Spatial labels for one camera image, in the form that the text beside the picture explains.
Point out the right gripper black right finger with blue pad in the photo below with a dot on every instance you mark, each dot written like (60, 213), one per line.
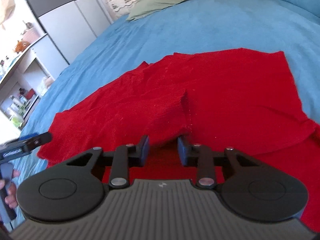
(247, 186)

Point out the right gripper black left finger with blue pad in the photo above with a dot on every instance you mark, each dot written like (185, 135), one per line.
(77, 186)

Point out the red small garment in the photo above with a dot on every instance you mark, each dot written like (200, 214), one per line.
(237, 98)

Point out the person's left hand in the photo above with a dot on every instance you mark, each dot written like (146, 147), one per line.
(10, 199)

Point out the red box on shelf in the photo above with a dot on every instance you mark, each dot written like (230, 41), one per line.
(30, 94)

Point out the white shelf unit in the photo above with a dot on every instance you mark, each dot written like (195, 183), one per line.
(40, 59)

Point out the orange plush toy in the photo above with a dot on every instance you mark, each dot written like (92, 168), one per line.
(21, 46)

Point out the pink basket on shelf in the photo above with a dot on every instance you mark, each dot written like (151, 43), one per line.
(31, 35)

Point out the white grey wardrobe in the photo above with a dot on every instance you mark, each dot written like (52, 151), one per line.
(71, 24)

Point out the blue bed sheet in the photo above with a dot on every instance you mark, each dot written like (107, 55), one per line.
(192, 27)

